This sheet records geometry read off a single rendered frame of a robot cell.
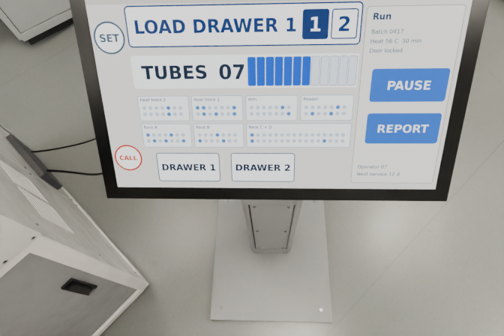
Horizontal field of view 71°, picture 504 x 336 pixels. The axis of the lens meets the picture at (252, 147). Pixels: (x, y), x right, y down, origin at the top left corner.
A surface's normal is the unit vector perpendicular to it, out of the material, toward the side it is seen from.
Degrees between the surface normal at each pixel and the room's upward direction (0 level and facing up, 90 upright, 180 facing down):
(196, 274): 0
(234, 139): 50
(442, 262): 0
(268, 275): 3
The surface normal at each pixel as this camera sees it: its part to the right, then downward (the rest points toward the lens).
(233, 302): -0.04, -0.44
